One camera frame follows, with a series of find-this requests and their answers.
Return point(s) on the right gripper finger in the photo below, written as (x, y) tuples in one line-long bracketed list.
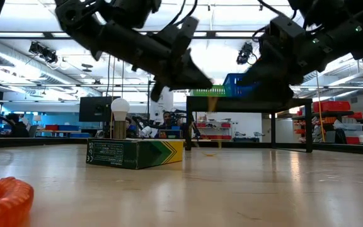
[(276, 94), (260, 75)]

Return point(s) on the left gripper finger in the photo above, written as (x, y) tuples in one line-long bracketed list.
[(194, 79)]

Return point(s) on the green plastic mesh basket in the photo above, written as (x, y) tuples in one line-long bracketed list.
[(206, 91)]

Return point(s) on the blue plastic mesh basket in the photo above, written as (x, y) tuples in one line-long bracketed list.
[(235, 86)]

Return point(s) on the green crayon box landscape print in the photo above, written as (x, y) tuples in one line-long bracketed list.
[(134, 153)]

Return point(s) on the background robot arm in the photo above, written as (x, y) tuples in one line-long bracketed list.
[(195, 126), (143, 123)]

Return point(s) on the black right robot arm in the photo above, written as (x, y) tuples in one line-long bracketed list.
[(348, 25)]

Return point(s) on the black ceiling studio light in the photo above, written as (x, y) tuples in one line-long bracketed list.
[(43, 52), (244, 53)]

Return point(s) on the black perforated metal shelf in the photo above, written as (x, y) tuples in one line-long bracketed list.
[(206, 104)]

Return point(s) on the person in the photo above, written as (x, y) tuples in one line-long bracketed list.
[(131, 129), (19, 127), (168, 119)]

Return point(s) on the large red storage bin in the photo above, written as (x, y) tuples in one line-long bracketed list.
[(331, 106)]

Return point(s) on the black storage shelf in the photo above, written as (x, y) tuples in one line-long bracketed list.
[(332, 113)]

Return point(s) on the white light bulb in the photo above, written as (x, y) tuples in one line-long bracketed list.
[(120, 108)]

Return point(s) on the clear storage bin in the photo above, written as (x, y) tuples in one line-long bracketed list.
[(348, 125)]

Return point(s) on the black background monitor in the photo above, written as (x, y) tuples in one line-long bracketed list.
[(93, 108)]

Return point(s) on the small blue storage bin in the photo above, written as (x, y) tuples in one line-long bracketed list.
[(68, 127)]

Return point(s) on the small red storage bin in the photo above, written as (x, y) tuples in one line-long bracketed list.
[(51, 127)]

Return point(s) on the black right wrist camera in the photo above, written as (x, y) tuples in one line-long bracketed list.
[(287, 28)]

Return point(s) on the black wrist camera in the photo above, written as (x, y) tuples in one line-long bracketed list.
[(183, 34), (287, 28)]

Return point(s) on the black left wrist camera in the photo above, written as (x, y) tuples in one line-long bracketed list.
[(183, 34)]

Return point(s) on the silver ventilation duct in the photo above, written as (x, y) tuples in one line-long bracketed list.
[(27, 71), (342, 74)]

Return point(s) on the black ceiling rail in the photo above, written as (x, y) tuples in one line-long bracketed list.
[(30, 34)]

